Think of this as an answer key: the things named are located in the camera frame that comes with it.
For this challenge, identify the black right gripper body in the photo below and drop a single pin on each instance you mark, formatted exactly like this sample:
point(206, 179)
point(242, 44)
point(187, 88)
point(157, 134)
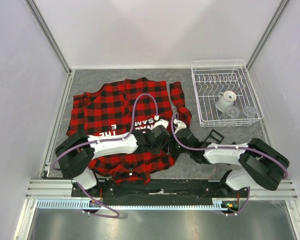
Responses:
point(177, 148)

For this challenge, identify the red black plaid shirt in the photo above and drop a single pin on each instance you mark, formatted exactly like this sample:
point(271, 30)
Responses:
point(116, 108)

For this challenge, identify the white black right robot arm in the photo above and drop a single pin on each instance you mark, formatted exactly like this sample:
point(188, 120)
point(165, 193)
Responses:
point(259, 164)

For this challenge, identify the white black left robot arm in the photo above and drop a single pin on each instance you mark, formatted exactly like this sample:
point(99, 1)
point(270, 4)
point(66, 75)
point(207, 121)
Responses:
point(76, 152)

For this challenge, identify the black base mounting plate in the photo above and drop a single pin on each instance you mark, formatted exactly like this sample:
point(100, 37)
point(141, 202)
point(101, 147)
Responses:
point(205, 188)

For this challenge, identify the clear glass cup left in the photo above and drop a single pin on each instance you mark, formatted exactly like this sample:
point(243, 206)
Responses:
point(232, 112)

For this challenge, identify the clear glass cup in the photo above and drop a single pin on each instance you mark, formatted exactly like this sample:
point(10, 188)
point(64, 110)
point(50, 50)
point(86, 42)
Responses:
point(249, 112)
point(232, 112)

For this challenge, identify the grey ceramic teapot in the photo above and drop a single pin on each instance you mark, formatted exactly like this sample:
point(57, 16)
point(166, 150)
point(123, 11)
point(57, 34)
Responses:
point(225, 100)

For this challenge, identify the clear glass cup right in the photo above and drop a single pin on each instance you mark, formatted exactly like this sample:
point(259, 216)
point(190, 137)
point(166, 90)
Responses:
point(249, 112)

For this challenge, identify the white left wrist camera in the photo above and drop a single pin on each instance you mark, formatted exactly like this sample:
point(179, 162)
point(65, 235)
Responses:
point(160, 122)

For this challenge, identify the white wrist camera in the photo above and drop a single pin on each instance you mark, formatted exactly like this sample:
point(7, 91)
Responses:
point(160, 122)
point(178, 125)

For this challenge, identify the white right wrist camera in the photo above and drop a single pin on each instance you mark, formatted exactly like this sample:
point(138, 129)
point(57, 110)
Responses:
point(178, 125)

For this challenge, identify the black wire frame stand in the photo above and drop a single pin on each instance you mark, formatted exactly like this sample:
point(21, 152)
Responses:
point(214, 140)

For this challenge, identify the light blue cable duct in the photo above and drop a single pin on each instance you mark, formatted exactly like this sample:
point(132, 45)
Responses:
point(85, 204)

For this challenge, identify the white wire dish rack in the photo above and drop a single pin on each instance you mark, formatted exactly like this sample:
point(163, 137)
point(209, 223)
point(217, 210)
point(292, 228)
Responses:
point(210, 77)

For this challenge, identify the aluminium frame post right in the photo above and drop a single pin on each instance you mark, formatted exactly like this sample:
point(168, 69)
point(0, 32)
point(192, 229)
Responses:
point(283, 4)

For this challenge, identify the aluminium frame post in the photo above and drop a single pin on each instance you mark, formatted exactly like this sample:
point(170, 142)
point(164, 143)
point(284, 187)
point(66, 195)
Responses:
point(283, 4)
point(48, 34)

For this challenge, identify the aluminium frame post left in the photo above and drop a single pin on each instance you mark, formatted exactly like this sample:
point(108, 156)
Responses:
point(48, 34)

